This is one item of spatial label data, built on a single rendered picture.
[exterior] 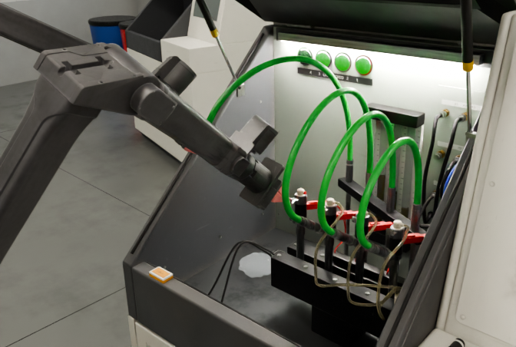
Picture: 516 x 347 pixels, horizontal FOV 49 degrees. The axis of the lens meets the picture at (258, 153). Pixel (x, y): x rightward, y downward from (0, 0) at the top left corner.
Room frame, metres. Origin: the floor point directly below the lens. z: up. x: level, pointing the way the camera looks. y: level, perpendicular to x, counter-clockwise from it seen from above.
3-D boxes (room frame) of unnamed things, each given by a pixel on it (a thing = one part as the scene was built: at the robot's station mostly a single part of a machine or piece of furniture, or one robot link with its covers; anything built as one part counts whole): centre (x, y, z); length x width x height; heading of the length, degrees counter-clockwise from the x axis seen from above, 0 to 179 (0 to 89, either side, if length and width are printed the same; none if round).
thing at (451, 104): (1.18, -0.45, 1.20); 0.13 x 0.03 x 0.31; 48
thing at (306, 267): (1.06, -0.18, 0.91); 0.34 x 0.10 x 0.15; 48
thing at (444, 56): (1.34, -0.27, 1.43); 0.54 x 0.03 x 0.02; 48
